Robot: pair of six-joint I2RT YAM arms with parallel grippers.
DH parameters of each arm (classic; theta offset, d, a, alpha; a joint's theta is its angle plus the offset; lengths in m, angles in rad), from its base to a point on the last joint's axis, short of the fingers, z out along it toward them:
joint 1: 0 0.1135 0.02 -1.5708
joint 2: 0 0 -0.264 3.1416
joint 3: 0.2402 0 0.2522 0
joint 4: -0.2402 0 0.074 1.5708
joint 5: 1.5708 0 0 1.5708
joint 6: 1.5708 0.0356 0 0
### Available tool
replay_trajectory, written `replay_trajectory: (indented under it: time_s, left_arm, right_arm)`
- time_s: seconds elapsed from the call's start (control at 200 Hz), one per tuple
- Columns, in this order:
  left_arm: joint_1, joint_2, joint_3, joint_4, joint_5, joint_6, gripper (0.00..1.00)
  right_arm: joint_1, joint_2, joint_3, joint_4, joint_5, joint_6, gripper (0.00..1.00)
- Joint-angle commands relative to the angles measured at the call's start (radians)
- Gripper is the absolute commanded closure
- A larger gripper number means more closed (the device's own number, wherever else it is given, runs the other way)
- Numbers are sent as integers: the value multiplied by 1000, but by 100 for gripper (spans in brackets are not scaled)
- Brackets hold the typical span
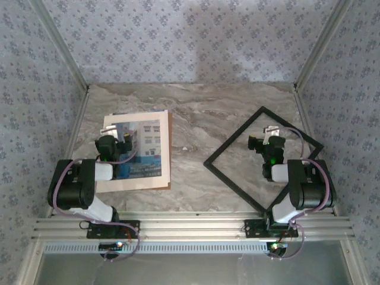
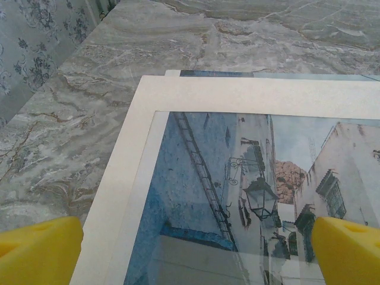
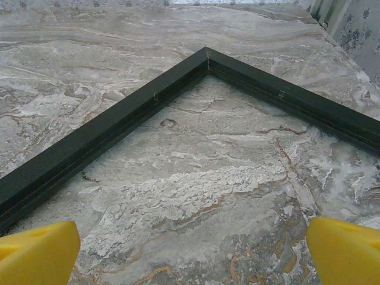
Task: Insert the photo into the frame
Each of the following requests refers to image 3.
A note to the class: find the aluminium cage post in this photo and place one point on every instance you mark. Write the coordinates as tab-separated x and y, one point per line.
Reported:
332	15

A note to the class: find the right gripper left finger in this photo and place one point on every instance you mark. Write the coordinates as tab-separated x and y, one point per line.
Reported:
38	255

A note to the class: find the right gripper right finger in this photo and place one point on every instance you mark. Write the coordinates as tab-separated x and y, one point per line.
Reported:
347	255

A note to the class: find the black picture frame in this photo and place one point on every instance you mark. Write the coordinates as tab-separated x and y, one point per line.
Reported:
98	130

